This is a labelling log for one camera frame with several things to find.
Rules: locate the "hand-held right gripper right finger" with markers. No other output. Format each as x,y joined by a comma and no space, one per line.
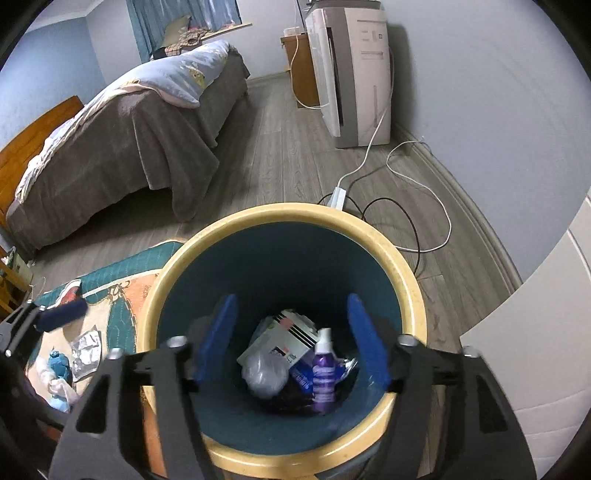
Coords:
367,341

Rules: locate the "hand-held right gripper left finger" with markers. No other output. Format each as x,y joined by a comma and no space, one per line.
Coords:
217,337

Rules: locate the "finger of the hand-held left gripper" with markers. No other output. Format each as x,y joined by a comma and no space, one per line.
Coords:
62,314

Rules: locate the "silver foil packet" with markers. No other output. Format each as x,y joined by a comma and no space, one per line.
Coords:
85,353

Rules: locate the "white plastic bag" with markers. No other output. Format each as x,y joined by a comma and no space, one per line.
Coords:
62,388

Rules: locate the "blue paper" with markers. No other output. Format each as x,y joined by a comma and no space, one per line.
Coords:
59,367

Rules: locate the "small purple spray bottle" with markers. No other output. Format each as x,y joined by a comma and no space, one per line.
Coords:
324,374

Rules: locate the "small green and white box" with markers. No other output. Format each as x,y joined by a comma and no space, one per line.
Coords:
277,344

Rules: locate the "clear plastic bag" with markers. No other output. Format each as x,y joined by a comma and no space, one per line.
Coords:
263,376

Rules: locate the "blue and white packet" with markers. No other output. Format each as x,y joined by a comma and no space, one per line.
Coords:
302,376

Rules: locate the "yellow rimmed teal trash bin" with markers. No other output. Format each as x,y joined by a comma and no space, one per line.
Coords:
277,267

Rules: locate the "wooden stool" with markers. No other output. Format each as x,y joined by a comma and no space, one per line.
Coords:
9,290

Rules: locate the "small pale green bin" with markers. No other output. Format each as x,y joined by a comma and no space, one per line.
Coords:
21,266

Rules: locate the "teal and orange patterned mat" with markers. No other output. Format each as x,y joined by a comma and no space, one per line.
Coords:
129,286

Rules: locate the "white power strip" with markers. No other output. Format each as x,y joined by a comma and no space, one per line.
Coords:
338,197

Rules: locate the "white wardrobe door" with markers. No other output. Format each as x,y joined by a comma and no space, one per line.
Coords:
531,346

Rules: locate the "bed with grey blanket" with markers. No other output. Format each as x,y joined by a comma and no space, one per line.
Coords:
138,138

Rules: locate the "white air purifier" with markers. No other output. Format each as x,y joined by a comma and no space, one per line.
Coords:
364,83

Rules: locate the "wooden cabinet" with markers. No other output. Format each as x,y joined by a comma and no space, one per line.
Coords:
304,74

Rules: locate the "checkered cloth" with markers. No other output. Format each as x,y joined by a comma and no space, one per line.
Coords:
173,50

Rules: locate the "blue curtain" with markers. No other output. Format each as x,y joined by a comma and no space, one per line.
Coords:
143,27

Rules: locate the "olive cushion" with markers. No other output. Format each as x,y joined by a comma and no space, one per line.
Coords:
178,28

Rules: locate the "wooden window sill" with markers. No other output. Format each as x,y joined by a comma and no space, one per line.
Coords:
231,27

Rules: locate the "wooden bed frame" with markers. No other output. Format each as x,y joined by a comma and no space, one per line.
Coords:
41,134

